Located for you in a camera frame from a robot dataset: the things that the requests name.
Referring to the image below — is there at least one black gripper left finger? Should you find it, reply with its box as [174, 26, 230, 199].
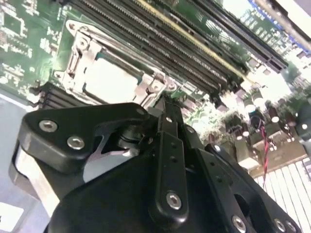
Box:
[9, 96, 190, 226]

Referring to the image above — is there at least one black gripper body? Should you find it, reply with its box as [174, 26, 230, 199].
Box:
[46, 154, 227, 233]

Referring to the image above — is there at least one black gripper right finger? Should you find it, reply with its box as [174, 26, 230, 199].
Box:
[180, 108, 303, 233]

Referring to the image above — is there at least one silver CPU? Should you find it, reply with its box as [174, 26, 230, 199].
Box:
[84, 57, 146, 104]

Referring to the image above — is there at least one metal locking lever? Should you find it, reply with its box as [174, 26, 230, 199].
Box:
[144, 72, 177, 107]

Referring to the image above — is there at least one metal socket cover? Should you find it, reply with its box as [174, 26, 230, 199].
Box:
[54, 26, 171, 107]

